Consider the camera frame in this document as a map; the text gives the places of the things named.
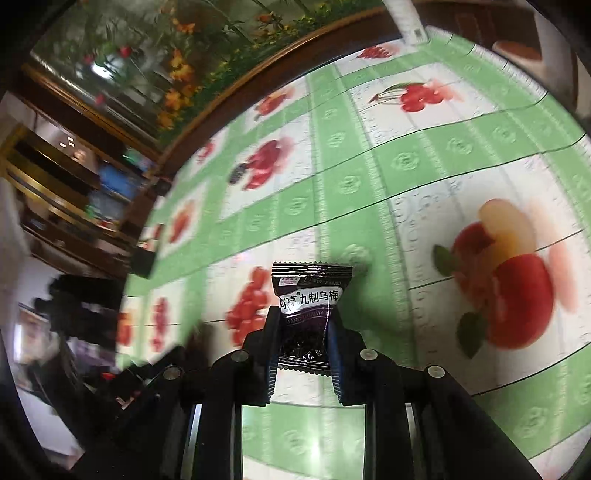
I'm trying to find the dark purple plum candy packet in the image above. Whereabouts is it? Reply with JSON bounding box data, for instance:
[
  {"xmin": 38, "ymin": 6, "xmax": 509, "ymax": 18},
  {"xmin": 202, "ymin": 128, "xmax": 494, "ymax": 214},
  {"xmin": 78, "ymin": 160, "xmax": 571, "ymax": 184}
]
[{"xmin": 271, "ymin": 262, "xmax": 353, "ymax": 376}]

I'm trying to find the blue thermos jug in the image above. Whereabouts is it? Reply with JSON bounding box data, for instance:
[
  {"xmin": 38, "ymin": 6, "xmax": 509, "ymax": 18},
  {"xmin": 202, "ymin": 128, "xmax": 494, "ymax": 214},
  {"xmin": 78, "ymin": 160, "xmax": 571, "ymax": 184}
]
[{"xmin": 99, "ymin": 163, "xmax": 140, "ymax": 200}]

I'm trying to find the green fruit pattern tablecloth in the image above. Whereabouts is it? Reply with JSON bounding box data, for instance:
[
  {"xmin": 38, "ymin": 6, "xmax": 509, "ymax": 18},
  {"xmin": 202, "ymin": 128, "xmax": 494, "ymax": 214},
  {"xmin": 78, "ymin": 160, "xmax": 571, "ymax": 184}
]
[{"xmin": 116, "ymin": 28, "xmax": 590, "ymax": 479}]

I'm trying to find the flower mural glass panel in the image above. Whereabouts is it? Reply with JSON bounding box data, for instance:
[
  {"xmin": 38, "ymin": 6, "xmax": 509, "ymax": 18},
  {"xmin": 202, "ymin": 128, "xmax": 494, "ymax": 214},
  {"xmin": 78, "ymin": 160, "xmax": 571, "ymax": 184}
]
[{"xmin": 31, "ymin": 0, "xmax": 377, "ymax": 146}]

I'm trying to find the black cup on table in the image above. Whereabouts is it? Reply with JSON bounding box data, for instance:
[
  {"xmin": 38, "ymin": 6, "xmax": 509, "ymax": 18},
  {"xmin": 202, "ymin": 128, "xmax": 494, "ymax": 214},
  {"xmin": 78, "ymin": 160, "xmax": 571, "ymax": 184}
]
[{"xmin": 130, "ymin": 247, "xmax": 156, "ymax": 278}]

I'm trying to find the white spray bottle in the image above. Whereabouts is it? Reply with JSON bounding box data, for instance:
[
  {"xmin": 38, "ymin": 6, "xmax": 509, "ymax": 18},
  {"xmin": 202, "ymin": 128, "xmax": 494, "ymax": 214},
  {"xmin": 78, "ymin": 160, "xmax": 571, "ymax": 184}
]
[{"xmin": 383, "ymin": 0, "xmax": 429, "ymax": 46}]

